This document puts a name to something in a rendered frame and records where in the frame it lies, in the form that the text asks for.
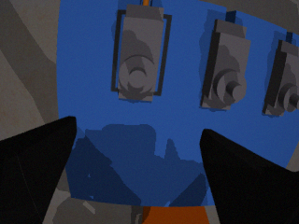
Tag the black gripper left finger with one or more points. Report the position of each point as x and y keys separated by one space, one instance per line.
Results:
x=31 y=164

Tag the blue flat deck plate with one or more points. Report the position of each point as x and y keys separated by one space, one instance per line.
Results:
x=228 y=72

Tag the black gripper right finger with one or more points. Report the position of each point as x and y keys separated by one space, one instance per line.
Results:
x=247 y=188

